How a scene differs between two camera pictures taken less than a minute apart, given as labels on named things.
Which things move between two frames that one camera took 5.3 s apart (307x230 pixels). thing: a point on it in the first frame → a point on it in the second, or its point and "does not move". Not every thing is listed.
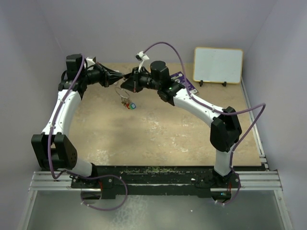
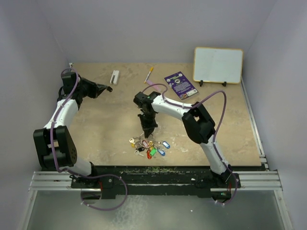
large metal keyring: [122, 92] → [146, 144]
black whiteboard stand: [224, 84] does not move
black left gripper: [108, 76] → [95, 88]
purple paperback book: [179, 77] does not move
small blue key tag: [133, 106] → [162, 153]
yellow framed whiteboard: [218, 65] does not move
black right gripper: [133, 83] → [148, 128]
